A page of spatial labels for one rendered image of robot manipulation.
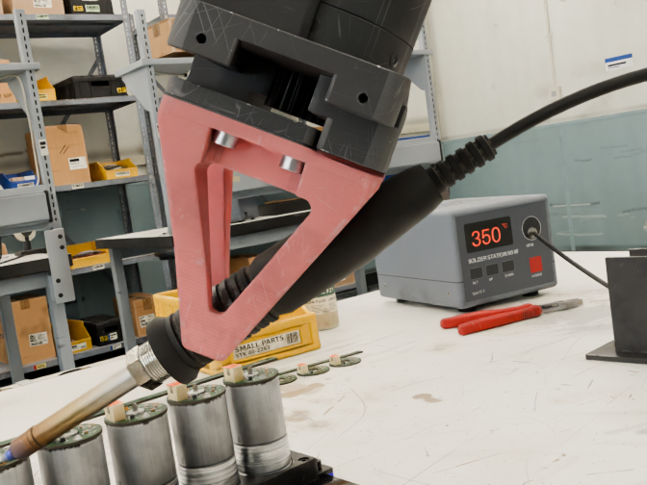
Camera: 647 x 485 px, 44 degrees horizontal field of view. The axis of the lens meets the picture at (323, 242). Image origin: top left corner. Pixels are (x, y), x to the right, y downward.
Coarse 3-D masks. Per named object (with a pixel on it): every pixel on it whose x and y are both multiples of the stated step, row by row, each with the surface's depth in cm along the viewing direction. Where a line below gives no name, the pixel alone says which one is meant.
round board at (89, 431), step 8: (80, 424) 32; (88, 424) 32; (96, 424) 31; (80, 432) 31; (88, 432) 30; (96, 432) 30; (64, 440) 30; (72, 440) 30; (80, 440) 30; (88, 440) 30; (48, 448) 30; (56, 448) 29
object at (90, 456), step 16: (64, 448) 30; (80, 448) 30; (96, 448) 30; (48, 464) 30; (64, 464) 30; (80, 464) 30; (96, 464) 30; (48, 480) 30; (64, 480) 30; (80, 480) 30; (96, 480) 30
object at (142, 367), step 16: (128, 352) 27; (144, 352) 27; (128, 368) 27; (144, 368) 27; (160, 368) 27; (112, 384) 27; (128, 384) 27; (144, 384) 27; (160, 384) 27; (80, 400) 27; (96, 400) 27; (112, 400) 27; (64, 416) 27; (80, 416) 27; (32, 432) 28; (48, 432) 27; (64, 432) 28; (16, 448) 28; (32, 448) 28
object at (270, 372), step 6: (258, 372) 36; (264, 372) 36; (270, 372) 36; (276, 372) 36; (246, 378) 35; (252, 378) 35; (258, 378) 35; (264, 378) 35; (270, 378) 35; (228, 384) 35; (234, 384) 35; (240, 384) 35; (246, 384) 35; (252, 384) 35
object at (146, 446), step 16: (112, 432) 32; (128, 432) 31; (144, 432) 31; (160, 432) 32; (112, 448) 32; (128, 448) 31; (144, 448) 31; (160, 448) 32; (128, 464) 31; (144, 464) 31; (160, 464) 32; (128, 480) 31; (144, 480) 31; (160, 480) 32; (176, 480) 33
